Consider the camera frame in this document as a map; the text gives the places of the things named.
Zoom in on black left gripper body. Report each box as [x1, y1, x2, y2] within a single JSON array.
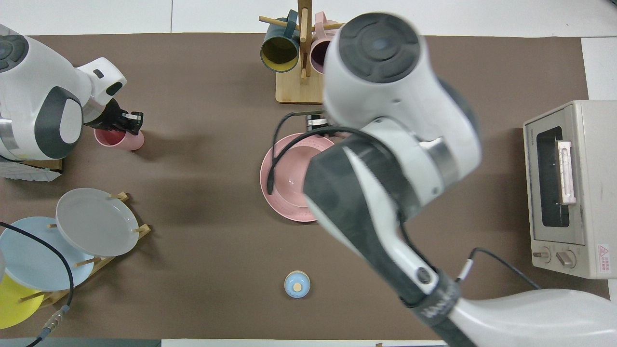
[[85, 98, 132, 134]]

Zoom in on pink tumbler cup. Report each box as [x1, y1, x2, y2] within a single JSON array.
[[94, 126, 145, 152]]

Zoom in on pink bowl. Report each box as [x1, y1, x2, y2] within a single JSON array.
[[272, 145, 334, 208]]

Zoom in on wooden mug tree stand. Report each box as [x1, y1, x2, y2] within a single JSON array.
[[258, 0, 347, 105]]

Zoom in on pink mug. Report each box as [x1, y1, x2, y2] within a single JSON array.
[[310, 12, 339, 76]]

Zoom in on brown table mat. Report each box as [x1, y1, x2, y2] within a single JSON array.
[[0, 33, 614, 341]]

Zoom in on dark green mug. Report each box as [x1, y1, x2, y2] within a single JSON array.
[[260, 10, 300, 73]]

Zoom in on pink speckled plate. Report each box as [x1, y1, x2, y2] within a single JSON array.
[[260, 133, 339, 223]]

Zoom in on grey plate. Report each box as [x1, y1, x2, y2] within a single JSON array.
[[55, 187, 140, 257]]

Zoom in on wooden plate rack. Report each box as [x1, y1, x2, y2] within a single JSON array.
[[19, 191, 152, 309]]

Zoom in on light blue plate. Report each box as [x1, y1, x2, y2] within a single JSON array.
[[0, 216, 95, 292]]

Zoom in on blue lid with wooden knob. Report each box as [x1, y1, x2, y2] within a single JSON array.
[[284, 270, 311, 299]]

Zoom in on yellow plate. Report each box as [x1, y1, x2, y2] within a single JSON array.
[[0, 270, 45, 330]]

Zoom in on beige toaster oven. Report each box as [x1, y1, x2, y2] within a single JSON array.
[[523, 100, 617, 280]]

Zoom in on wooden shelf with wire mesh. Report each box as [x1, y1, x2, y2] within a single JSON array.
[[0, 158, 63, 182]]

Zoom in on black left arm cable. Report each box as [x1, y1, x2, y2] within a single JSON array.
[[0, 221, 74, 347]]

